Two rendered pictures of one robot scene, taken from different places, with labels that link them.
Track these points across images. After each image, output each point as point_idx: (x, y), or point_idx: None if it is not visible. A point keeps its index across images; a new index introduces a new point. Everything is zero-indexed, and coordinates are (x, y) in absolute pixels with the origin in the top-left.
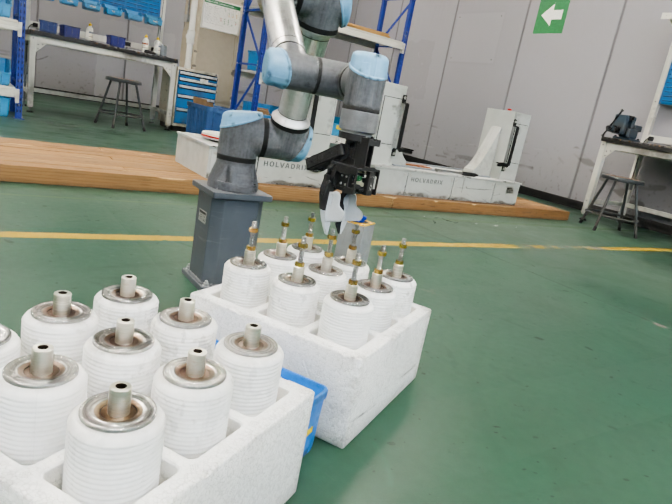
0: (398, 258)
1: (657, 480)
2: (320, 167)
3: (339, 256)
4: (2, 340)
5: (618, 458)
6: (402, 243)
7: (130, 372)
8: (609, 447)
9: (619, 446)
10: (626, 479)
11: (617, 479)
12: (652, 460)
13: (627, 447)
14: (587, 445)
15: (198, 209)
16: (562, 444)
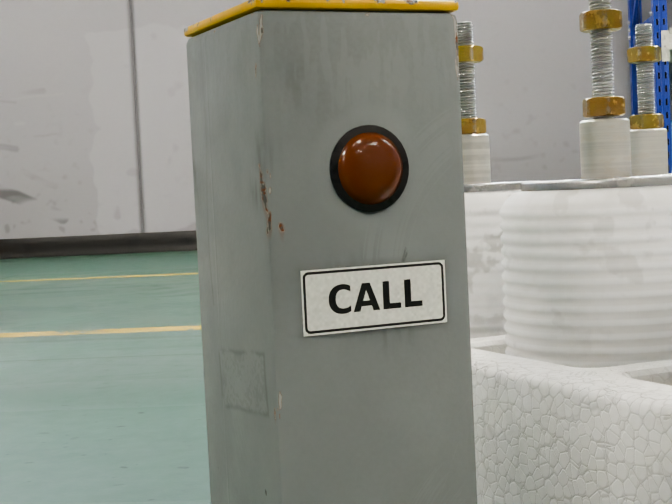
0: (476, 110)
1: (118, 463)
2: None
3: (639, 179)
4: None
5: (108, 482)
6: (471, 43)
7: None
8: (75, 491)
9: (45, 491)
10: (181, 467)
11: (201, 468)
12: (37, 476)
13: (30, 489)
14: (122, 496)
15: None
16: (183, 501)
